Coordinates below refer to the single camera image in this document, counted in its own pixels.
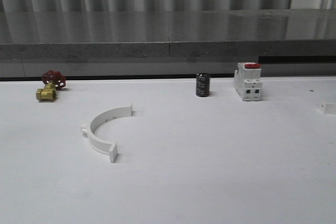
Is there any white half-ring pipe clamp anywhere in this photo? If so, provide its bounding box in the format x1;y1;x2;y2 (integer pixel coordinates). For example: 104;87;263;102
80;104;133;163

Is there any black cylindrical capacitor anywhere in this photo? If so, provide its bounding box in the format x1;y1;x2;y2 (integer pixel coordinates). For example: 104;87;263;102
196;73;211;97

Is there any grey stone counter ledge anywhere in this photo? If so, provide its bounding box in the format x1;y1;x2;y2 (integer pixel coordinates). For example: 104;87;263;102
1;9;335;62

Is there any brass valve red handwheel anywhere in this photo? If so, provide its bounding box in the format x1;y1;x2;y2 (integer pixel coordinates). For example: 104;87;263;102
36;70;66;101

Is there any white circuit breaker red switch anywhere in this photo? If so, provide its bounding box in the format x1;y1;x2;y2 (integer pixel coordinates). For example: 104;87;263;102
234;62;263;101

